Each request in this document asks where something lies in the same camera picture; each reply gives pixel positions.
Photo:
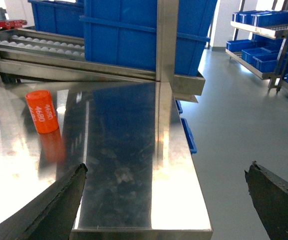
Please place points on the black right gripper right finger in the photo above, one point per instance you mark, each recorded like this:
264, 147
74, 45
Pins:
269, 194

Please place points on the large blue plastic crate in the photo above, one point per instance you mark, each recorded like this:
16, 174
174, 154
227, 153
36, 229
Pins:
124, 33

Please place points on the orange cylindrical capacitor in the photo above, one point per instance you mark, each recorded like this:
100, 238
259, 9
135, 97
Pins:
42, 111

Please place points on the steel shelving with blue bins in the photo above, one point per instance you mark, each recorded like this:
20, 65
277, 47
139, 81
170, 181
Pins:
260, 43

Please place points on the stainless steel roller rack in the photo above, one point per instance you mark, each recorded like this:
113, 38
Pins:
42, 66

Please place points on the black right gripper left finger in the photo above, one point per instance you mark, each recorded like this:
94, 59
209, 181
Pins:
52, 213

